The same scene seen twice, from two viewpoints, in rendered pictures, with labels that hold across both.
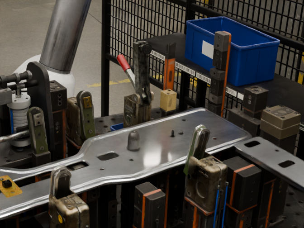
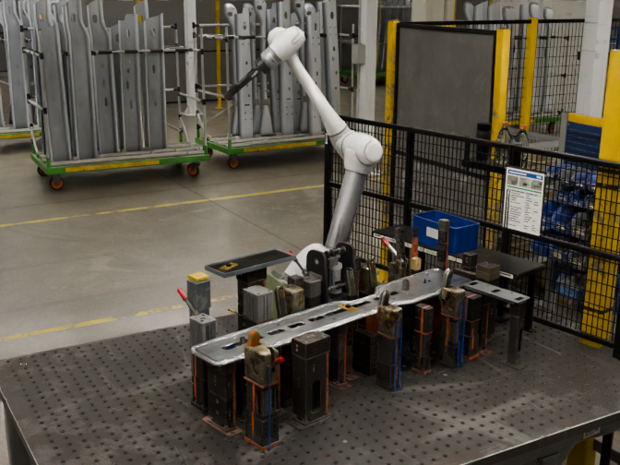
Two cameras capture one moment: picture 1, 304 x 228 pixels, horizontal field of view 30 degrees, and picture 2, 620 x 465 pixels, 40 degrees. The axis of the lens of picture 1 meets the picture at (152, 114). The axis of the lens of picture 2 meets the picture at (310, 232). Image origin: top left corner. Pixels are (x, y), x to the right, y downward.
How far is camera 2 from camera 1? 2.30 m
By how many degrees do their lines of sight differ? 10
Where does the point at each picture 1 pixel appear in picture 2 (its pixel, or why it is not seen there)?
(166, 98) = (415, 262)
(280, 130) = (489, 275)
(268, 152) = (483, 286)
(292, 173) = (500, 294)
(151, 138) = (412, 284)
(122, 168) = (404, 297)
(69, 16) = (347, 215)
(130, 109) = (394, 270)
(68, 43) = (346, 232)
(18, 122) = (336, 278)
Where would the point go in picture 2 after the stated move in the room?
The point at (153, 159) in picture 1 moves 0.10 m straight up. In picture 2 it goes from (420, 293) to (421, 270)
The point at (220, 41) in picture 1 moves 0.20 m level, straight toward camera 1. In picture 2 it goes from (442, 225) to (447, 237)
